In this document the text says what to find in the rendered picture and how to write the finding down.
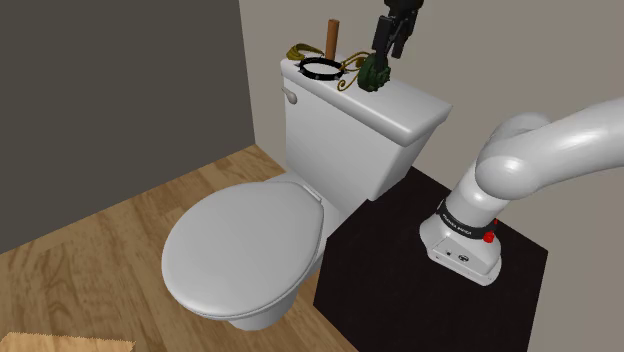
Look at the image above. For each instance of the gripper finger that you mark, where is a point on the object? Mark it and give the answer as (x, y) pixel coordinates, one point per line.
(402, 36)
(382, 34)

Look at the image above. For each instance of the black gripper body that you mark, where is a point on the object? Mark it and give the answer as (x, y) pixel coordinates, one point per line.
(402, 6)

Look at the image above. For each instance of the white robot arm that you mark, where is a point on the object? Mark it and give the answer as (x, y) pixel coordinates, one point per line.
(536, 156)

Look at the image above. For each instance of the dark green round object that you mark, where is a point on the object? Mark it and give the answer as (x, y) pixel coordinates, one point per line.
(372, 78)

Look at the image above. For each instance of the brown cylinder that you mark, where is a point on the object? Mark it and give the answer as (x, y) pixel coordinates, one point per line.
(332, 39)

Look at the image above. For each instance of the olive gold curled ribbon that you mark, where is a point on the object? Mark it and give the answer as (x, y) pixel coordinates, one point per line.
(298, 51)

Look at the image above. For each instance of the white toilet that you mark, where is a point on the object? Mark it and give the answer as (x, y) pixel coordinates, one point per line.
(244, 248)

